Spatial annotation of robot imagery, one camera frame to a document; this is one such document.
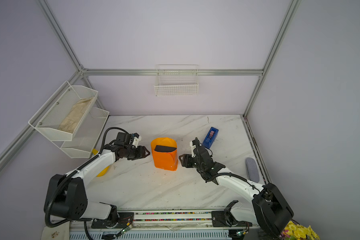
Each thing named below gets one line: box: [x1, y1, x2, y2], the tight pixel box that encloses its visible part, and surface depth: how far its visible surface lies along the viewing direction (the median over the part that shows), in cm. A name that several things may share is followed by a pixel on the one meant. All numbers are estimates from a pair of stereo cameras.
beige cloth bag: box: [41, 221, 70, 240], surface depth 71 cm
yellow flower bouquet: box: [279, 220, 320, 240], surface depth 51 cm
